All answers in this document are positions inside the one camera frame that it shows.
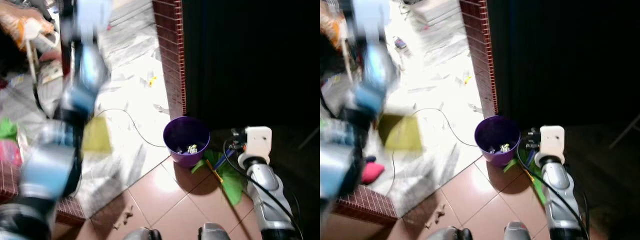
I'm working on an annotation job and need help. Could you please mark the green broom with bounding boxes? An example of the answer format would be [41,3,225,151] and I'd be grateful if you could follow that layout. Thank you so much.
[191,148,246,207]
[502,149,547,205]

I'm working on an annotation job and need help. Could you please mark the yellow-green dustpan with red handle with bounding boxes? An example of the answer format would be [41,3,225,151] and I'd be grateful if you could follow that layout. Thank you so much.
[81,117,113,154]
[377,114,424,153]

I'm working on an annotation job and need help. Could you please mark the brown floor debris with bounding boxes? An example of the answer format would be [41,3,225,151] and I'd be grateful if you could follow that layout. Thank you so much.
[431,204,447,225]
[112,205,135,231]

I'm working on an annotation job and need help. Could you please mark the purple plastic bucket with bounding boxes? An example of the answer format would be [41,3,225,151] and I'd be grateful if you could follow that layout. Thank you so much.
[163,116,211,168]
[474,116,522,167]

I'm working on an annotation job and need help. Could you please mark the grey robot right leg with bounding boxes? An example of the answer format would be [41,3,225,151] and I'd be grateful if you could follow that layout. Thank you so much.
[197,222,231,240]
[502,221,532,240]

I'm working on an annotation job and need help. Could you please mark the grey robot leg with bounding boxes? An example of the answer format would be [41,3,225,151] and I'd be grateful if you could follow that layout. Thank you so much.
[502,221,532,240]
[425,226,473,240]
[197,222,231,240]
[122,227,162,240]

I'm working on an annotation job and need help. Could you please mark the grey robot left leg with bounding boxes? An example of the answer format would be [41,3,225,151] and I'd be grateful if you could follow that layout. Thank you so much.
[425,226,473,240]
[122,227,162,240]

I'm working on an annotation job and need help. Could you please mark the pink slipper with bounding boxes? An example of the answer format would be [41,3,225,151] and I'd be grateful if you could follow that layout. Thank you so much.
[361,156,386,185]

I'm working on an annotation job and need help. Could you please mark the orange plastic bag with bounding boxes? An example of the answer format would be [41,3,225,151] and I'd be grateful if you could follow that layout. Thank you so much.
[0,2,54,51]
[320,5,347,51]

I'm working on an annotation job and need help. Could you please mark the green plastic bag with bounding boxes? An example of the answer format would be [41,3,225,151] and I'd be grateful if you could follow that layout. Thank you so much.
[0,118,19,141]

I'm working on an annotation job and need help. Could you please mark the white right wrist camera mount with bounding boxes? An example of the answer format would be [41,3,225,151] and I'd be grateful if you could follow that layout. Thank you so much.
[244,126,273,160]
[539,125,566,159]

